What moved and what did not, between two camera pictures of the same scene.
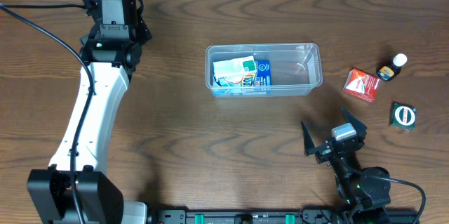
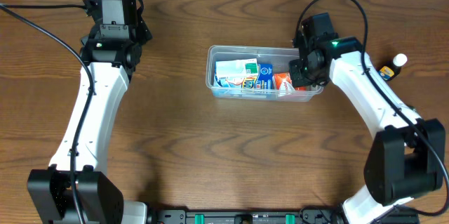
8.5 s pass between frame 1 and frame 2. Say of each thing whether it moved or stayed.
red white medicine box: moved
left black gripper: stayed
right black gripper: moved
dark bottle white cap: stayed
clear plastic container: stayed
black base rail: stayed
